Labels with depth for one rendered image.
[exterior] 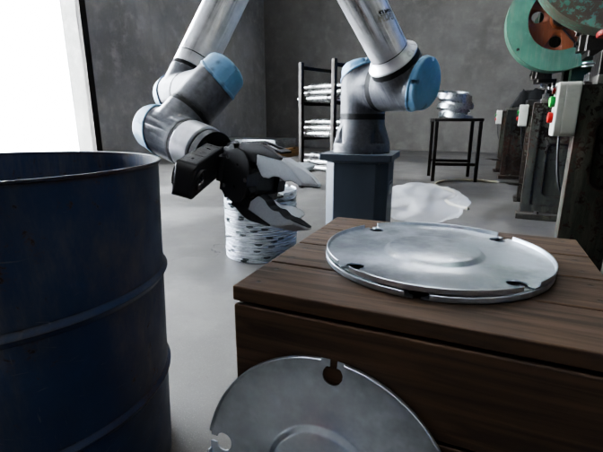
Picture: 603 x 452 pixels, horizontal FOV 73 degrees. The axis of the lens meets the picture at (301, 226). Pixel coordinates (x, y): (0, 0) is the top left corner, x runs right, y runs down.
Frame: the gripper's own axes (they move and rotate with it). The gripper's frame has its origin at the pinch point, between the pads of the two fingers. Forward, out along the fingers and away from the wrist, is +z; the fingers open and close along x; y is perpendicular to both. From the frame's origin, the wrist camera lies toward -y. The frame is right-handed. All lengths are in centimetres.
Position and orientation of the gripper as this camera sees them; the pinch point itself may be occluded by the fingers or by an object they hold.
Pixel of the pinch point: (302, 204)
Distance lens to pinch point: 48.7
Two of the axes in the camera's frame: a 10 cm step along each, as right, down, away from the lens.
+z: 7.6, 3.9, -5.2
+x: -2.0, 9.0, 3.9
